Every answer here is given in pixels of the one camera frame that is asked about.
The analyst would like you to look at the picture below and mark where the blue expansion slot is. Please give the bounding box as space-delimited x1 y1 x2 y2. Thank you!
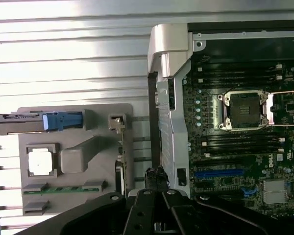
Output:
195 169 245 179

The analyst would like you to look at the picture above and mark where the grey parts rack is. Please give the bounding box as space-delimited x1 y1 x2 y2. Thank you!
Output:
17 104 135 217

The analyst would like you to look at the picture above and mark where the green RAM stick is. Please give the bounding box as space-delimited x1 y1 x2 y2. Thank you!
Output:
23 186 106 193

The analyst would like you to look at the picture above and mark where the green motherboard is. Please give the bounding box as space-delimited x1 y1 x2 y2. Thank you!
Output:
186 61 294 222

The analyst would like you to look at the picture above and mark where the silver chipset heatsink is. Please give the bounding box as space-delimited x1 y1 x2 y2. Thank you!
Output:
263 180 289 205

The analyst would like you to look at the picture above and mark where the silver CPU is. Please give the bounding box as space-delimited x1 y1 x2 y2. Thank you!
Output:
28 146 52 176

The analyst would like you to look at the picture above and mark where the hard disk in blue carrier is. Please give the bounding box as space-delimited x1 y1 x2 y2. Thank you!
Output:
0 111 83 135

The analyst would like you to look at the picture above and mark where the CPU socket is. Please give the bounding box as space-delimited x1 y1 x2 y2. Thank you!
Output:
218 90 269 132

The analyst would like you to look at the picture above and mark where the metal socket cover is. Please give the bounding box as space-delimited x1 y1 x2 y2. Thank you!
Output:
267 90 294 127

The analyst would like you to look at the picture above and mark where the open dark PC case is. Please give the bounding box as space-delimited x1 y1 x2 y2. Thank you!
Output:
147 23 294 222

